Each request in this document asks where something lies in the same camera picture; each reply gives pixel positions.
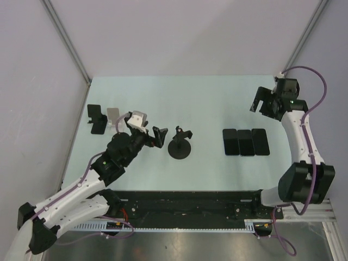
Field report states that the black round base phone stand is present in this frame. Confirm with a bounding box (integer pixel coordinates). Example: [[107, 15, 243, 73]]
[[167, 126, 193, 160]]

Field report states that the black phone blue edge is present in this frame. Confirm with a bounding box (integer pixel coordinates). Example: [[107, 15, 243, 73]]
[[222, 129, 240, 156]]

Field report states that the white folding phone stand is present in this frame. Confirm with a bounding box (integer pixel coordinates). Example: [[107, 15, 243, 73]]
[[107, 108, 125, 133]]

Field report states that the black folding phone stand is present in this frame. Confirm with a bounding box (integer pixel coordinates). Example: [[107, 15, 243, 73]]
[[87, 104, 108, 135]]

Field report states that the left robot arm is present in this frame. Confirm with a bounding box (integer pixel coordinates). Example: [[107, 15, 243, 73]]
[[17, 126, 168, 254]]

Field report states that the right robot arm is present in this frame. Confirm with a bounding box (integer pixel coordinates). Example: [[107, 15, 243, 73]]
[[250, 78, 335, 218]]

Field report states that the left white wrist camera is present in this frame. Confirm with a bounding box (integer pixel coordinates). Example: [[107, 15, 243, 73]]
[[126, 111, 147, 133]]

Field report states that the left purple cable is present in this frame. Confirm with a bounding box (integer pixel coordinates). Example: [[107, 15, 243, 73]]
[[24, 114, 134, 253]]

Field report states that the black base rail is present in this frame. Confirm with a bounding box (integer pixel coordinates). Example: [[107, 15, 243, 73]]
[[107, 190, 283, 223]]

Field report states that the right aluminium frame post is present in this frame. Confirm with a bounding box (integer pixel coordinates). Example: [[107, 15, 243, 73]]
[[283, 0, 331, 70]]

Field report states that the aluminium frame post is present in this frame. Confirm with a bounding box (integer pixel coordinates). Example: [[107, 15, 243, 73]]
[[283, 0, 331, 70], [40, 0, 91, 86]]

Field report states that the white slotted cable duct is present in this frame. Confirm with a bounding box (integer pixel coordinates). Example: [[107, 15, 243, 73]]
[[71, 218, 272, 233]]

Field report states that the purple cable loop under rail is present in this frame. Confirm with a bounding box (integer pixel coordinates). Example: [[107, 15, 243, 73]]
[[271, 209, 297, 257]]

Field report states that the left aluminium frame post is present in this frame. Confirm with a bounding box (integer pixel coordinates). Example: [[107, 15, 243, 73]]
[[40, 0, 91, 86]]

